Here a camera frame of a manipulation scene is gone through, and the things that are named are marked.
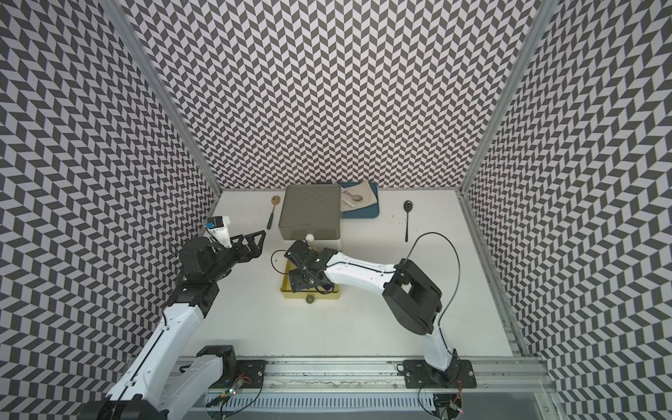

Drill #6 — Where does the gold spoon green handle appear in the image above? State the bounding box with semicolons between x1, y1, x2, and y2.
266;195;281;230

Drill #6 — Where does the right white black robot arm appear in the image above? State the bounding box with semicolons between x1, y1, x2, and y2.
283;241;455;372

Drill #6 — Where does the aluminium front rail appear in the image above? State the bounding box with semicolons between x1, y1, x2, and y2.
117;355;555;395

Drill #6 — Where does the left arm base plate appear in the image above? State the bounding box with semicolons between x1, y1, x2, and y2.
209;359;267;390

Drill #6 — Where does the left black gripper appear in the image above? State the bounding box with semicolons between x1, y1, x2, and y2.
205;230;265;282

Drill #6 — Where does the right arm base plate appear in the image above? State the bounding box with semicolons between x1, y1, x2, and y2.
402;358;477;390

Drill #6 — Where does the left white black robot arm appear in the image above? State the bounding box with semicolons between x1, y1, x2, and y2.
77;231;266;419

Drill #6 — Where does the beige folded cloth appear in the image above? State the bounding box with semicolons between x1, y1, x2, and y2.
340;181;378;213

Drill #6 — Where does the grey three-drawer storage box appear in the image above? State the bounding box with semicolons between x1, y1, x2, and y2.
278;184;342;304

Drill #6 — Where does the black spoon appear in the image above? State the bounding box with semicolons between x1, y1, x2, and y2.
404;201;414;243

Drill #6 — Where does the silver spoon on cloth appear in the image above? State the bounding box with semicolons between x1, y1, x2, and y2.
341;189;363;203

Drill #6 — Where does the teal blue tray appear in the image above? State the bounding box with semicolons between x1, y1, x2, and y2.
341;181;380;220

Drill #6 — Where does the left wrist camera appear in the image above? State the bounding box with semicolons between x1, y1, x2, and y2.
206;215;232;249

